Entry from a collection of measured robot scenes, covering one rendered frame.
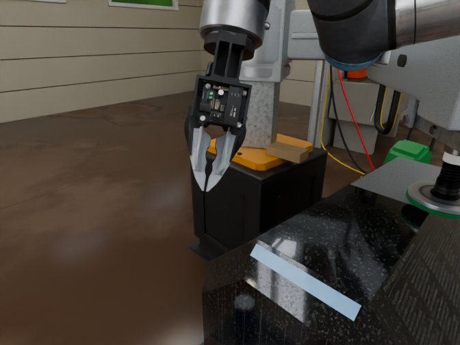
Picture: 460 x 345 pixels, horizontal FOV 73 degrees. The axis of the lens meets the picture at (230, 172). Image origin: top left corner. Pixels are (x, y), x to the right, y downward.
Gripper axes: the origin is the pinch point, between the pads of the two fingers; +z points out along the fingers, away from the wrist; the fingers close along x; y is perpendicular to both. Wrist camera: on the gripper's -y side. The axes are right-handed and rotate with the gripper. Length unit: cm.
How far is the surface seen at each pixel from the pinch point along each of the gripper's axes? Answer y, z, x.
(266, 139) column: -125, -15, 32
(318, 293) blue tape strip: -24.1, 25.0, 31.9
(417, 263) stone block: -33, 17, 62
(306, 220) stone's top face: -49, 12, 35
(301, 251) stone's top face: -34.9, 18.5, 29.7
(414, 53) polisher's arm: -59, -50, 65
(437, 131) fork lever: -47, -23, 71
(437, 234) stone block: -46, 10, 77
